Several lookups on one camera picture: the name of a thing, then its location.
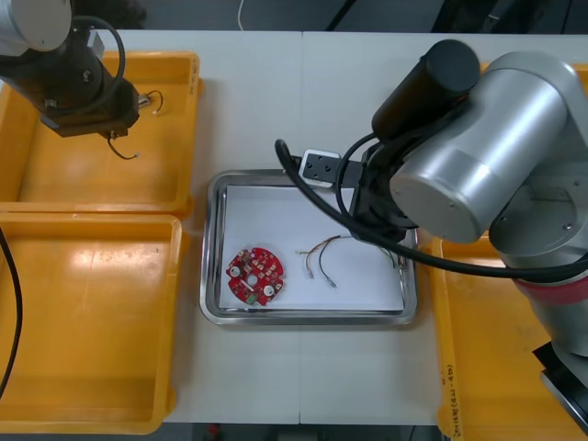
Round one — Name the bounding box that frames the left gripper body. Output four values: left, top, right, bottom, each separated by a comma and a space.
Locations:
39, 44, 141, 139

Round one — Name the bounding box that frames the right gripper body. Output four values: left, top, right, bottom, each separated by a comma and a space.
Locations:
347, 145, 417, 243

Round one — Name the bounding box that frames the small metal solenoid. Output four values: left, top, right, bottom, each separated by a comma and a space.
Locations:
106, 130, 141, 161
137, 89, 165, 117

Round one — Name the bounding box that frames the thin grey wire harness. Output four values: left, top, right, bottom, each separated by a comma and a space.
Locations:
379, 242, 409, 273

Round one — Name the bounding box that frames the steel tray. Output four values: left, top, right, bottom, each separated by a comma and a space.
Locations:
198, 168, 420, 326

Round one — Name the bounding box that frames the yellow-orange plastic bin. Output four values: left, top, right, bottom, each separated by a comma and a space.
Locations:
477, 61, 588, 100
0, 50, 204, 218
0, 211, 185, 435
419, 232, 588, 441

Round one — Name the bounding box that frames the white sheet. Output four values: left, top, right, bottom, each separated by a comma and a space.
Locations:
219, 183, 406, 314

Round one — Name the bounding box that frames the round red circuit board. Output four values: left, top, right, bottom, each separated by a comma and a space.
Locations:
225, 246, 287, 307

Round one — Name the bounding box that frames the brown grey wire harness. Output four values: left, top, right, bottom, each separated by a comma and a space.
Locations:
295, 233, 342, 290

